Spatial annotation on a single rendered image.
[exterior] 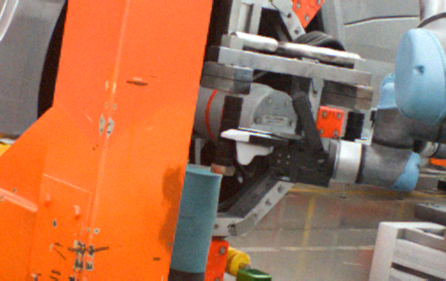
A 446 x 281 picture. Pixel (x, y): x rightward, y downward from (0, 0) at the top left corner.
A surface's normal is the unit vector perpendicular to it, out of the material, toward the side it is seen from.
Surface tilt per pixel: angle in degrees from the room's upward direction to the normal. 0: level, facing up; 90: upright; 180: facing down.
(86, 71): 90
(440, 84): 97
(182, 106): 90
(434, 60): 67
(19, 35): 90
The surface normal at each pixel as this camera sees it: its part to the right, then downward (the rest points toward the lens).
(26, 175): -0.79, -0.05
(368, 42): 0.59, 0.18
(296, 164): -0.12, 0.15
